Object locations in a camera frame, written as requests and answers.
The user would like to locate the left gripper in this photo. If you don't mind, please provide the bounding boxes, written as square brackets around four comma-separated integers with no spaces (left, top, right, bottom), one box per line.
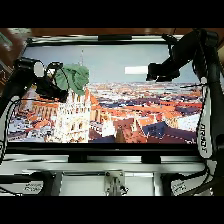
[34,75,70,103]

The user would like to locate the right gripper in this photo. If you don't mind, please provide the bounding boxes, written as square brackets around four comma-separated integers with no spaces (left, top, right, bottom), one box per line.
[145,61,181,83]

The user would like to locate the green T-shirt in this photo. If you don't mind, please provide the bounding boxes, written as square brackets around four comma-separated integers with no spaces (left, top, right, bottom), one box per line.
[54,63,91,97]

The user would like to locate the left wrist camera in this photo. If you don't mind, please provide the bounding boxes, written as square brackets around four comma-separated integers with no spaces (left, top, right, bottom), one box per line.
[46,61,65,74]

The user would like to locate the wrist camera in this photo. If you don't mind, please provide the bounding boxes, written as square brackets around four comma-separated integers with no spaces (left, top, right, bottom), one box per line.
[161,32,179,48]
[46,61,65,74]

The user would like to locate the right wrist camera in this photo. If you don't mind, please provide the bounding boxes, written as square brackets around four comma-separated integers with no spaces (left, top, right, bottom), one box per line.
[161,32,179,48]

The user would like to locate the silver frame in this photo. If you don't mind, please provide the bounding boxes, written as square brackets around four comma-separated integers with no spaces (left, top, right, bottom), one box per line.
[0,153,224,197]

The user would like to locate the black cable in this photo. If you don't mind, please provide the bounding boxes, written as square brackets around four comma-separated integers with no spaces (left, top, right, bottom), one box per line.
[178,168,216,197]

